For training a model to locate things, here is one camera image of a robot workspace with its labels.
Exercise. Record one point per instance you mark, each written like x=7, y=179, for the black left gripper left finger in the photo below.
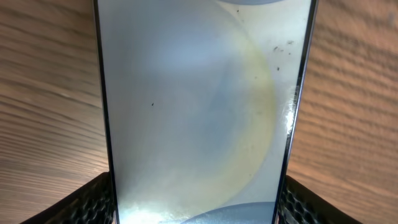
x=91, y=203

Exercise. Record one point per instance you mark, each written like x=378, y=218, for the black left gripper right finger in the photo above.
x=299, y=205

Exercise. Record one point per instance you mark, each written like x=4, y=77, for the Galaxy smartphone with blue screen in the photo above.
x=200, y=101

